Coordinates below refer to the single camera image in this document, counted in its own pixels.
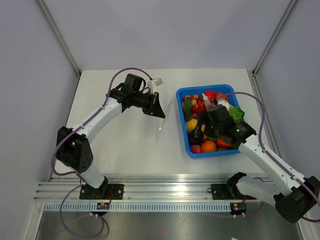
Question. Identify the red carrot toy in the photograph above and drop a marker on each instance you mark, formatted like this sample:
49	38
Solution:
221	143

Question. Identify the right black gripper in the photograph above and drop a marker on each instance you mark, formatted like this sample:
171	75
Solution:
203	117

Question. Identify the orange fruit toy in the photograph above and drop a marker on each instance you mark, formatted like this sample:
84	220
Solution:
208	146

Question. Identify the blue plastic bin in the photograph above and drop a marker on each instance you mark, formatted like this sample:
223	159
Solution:
197	90

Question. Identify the red strawberry toy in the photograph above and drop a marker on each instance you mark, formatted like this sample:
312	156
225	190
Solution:
211	95

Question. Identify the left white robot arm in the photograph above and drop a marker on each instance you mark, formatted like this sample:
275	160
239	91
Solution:
74	144

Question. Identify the green cabbage toy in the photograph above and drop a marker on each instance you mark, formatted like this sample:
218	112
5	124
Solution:
236	113

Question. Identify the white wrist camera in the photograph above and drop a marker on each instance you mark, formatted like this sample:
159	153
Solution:
224	103
154	83

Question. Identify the orange persimmon toy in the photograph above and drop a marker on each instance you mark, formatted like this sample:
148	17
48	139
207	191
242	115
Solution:
221	96

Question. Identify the black eggplant toy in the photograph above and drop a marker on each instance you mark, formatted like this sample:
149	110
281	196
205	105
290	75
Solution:
196	138

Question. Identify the clear zip top bag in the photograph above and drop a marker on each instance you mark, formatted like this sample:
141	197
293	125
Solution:
167	111

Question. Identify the white slotted cable duct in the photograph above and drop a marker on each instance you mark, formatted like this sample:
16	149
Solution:
219	207

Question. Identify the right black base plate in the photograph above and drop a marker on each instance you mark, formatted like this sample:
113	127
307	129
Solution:
219	191

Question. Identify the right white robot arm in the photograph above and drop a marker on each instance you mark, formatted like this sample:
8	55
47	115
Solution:
291	193

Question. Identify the lychee cluster toy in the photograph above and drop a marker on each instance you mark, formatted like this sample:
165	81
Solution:
197	104

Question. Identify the aluminium mounting rail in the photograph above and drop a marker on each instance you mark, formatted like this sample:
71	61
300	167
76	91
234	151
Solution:
137	188

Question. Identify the small pink peach toy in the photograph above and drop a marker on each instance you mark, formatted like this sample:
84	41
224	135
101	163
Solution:
196	149

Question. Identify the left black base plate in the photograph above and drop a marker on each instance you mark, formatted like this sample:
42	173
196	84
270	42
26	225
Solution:
106	192

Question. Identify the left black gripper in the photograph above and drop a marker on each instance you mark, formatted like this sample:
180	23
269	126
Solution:
156	110

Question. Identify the green leaf toy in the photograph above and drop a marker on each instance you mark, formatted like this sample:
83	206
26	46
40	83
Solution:
187	106

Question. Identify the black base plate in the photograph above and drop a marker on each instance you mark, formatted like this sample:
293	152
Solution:
219	191
106	192

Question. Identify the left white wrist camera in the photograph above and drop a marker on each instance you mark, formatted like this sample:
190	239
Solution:
154	83

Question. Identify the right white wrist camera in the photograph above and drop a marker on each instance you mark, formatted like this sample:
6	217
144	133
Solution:
224	103

